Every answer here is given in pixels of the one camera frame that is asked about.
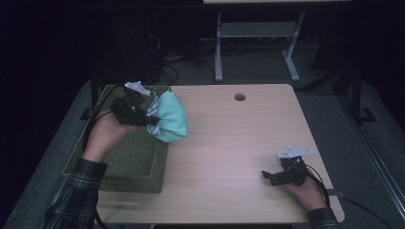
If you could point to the aluminium floor rail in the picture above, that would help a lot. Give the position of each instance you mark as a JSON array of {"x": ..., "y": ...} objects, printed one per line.
[{"x": 375, "y": 159}]

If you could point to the mint green pet garment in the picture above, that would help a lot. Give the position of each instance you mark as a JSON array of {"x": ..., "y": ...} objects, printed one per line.
[{"x": 172, "y": 117}]

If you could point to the person's left hand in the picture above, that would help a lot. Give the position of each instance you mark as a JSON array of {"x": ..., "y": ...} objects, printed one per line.
[{"x": 102, "y": 136}]

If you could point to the grey metal stand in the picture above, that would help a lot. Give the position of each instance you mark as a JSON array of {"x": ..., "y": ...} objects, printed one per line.
[{"x": 254, "y": 30}]

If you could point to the green woven basket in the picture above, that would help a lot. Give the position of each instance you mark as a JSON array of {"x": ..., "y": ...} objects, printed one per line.
[{"x": 133, "y": 159}]

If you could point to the person's right hand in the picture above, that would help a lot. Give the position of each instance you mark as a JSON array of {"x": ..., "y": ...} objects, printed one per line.
[{"x": 310, "y": 197}]

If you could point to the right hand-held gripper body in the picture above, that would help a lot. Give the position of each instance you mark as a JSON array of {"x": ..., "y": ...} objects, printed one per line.
[{"x": 294, "y": 175}]

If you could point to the black frame post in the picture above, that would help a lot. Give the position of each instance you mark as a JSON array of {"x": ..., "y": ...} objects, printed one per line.
[
  {"x": 94, "y": 92},
  {"x": 357, "y": 95}
]

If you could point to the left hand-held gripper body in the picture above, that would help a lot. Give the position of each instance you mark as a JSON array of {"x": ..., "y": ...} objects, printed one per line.
[{"x": 127, "y": 111}]

